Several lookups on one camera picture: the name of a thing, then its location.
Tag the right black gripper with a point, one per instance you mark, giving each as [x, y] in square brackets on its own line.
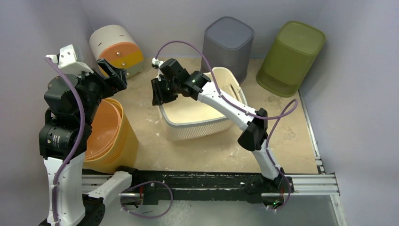
[161, 90]

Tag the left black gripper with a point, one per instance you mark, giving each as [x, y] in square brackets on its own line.
[116, 77]

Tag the white plastic basket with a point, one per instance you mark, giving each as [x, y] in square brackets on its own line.
[186, 118]

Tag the orange plastic basin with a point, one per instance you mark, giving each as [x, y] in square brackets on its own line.
[105, 127]

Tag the grey plastic basket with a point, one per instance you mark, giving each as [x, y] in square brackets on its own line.
[228, 43]

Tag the green plastic basket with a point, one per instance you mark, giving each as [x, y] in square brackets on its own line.
[290, 57]

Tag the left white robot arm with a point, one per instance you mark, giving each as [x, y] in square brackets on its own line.
[62, 146]

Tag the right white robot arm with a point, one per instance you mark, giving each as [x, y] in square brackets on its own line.
[252, 122]

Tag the white mini drawer cabinet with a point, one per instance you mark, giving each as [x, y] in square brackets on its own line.
[115, 44]

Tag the yellow plastic basket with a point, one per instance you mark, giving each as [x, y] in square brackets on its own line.
[124, 150]

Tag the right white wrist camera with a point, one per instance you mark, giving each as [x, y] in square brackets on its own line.
[156, 63]

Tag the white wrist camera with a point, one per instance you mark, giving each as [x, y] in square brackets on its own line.
[70, 60]
[156, 63]

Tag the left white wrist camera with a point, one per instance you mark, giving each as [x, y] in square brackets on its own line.
[70, 60]

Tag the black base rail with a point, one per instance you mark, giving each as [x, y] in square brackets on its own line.
[153, 186]

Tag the aluminium frame rail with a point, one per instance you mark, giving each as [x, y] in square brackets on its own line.
[315, 184]

